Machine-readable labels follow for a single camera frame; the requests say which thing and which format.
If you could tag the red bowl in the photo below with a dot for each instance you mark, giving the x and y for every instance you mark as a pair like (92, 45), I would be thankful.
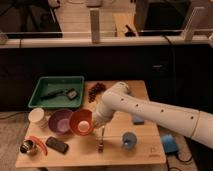
(81, 122)

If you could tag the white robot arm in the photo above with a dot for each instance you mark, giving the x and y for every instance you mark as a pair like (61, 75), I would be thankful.
(191, 123)

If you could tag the green plastic tray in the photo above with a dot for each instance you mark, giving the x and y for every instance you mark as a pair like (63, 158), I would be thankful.
(52, 83)

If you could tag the blue sponge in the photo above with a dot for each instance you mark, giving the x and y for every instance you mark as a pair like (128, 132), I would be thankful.
(137, 120)

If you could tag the wooden table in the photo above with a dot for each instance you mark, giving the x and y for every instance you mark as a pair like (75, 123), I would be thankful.
(83, 150)

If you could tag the silver fork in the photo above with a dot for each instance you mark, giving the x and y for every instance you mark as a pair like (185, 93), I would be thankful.
(101, 142)

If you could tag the small blue bowl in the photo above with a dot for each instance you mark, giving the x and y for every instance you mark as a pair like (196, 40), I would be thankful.
(129, 140)

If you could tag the purple bowl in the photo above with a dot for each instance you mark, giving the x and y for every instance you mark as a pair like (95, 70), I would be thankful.
(59, 121)

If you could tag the black phone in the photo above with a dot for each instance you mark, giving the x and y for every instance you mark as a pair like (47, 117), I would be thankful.
(57, 145)

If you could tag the white paper cup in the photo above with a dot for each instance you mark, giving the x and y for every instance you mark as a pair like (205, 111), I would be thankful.
(37, 116)

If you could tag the blue device on floor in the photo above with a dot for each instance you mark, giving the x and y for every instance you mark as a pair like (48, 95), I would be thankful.
(169, 144)

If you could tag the small metal cup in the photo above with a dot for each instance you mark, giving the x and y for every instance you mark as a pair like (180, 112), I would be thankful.
(28, 147)

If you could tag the black handled brush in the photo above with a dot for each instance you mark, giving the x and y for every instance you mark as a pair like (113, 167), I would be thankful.
(69, 93)

